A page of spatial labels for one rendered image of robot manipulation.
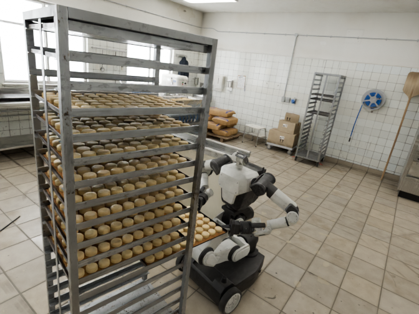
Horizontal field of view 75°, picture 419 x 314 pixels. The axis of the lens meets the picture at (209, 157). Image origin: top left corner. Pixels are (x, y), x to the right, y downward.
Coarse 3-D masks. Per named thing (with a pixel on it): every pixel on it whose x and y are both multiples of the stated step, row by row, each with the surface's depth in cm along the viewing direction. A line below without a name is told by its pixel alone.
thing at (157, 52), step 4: (156, 52) 151; (160, 52) 152; (156, 56) 151; (160, 56) 153; (156, 72) 155; (152, 76) 157; (156, 76) 155; (152, 84) 158; (156, 84) 157; (144, 276) 200
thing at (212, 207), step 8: (184, 152) 297; (192, 152) 290; (224, 152) 294; (192, 160) 292; (184, 168) 302; (192, 168) 295; (208, 176) 284; (216, 176) 278; (184, 184) 306; (192, 184) 299; (200, 184) 293; (208, 184) 286; (216, 184) 280; (216, 192) 282; (184, 200) 311; (208, 200) 290; (216, 200) 284; (208, 208) 293; (216, 208) 286; (208, 216) 295
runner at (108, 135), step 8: (152, 128) 115; (160, 128) 118; (168, 128) 121; (176, 128) 124; (184, 128) 127; (192, 128) 130; (80, 136) 96; (88, 136) 98; (96, 136) 100; (104, 136) 102; (112, 136) 104; (120, 136) 106; (128, 136) 109; (136, 136) 111
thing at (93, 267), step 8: (176, 232) 155; (152, 240) 148; (160, 240) 146; (168, 240) 148; (136, 248) 138; (144, 248) 140; (152, 248) 143; (112, 256) 130; (120, 256) 131; (128, 256) 133; (88, 264) 124; (96, 264) 124; (104, 264) 125; (112, 264) 128; (80, 272) 119; (88, 272) 121
